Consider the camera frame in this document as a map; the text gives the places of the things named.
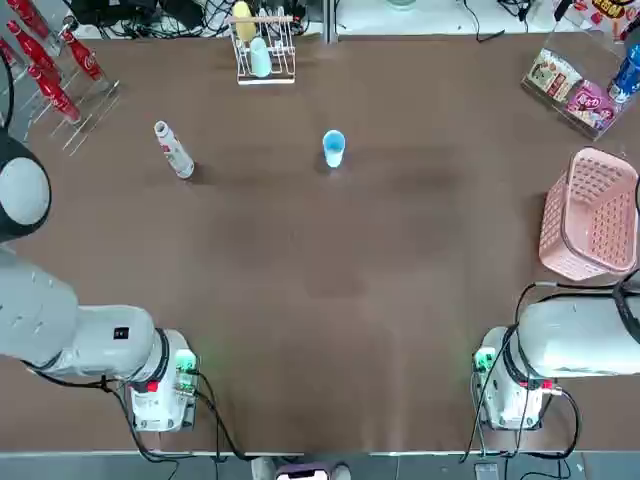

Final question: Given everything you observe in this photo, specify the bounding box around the blue ceramic cup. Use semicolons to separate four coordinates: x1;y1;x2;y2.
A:
322;129;347;170

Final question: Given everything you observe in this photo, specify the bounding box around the white red-labelled juice bottle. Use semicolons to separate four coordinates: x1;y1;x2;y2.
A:
153;119;196;180

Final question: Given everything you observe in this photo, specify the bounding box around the mint green cup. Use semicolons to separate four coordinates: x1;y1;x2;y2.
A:
249;37;273;79

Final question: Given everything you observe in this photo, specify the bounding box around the yellow cup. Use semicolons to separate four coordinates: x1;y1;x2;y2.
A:
232;1;258;44

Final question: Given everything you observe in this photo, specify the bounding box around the wooden rack rod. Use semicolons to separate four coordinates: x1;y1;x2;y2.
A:
228;14;294;24

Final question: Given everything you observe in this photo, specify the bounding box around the person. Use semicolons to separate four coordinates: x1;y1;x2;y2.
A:
249;455;353;480

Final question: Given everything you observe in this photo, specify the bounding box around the pink plastic basket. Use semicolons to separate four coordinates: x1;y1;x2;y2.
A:
538;147;640;281

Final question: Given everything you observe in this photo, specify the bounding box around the clear acrylic snack stand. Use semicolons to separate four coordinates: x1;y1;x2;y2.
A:
520;29;640;142

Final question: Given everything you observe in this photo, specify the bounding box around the beige snack packet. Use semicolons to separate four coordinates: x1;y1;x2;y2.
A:
528;48;584;101

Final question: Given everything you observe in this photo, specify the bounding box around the small pink snack packet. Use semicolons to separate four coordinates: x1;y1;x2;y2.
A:
566;79;620;131

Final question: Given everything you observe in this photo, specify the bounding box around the black monitor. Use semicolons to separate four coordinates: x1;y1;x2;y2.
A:
69;0;201;27

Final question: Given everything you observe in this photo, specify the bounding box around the blue snack can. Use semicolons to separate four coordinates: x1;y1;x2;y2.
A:
606;42;640;105

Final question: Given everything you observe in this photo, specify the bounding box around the long pink snack packet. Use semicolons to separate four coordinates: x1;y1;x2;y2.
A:
589;0;640;42

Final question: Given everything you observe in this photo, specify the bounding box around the white wire cup rack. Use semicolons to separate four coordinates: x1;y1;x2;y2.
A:
228;13;298;86

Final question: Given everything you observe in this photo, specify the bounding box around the black left base cable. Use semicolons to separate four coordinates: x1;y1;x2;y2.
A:
189;367;306;462

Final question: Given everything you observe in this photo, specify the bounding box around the black base cable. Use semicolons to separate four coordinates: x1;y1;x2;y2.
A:
189;367;306;462
459;384;584;464

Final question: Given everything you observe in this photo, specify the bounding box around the aluminium frame post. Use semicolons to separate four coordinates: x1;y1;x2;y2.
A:
323;0;339;45

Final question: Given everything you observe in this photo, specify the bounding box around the black desk cable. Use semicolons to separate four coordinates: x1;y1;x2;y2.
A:
462;0;507;44

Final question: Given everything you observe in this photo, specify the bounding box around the black right base cable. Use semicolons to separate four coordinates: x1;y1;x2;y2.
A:
459;384;584;464

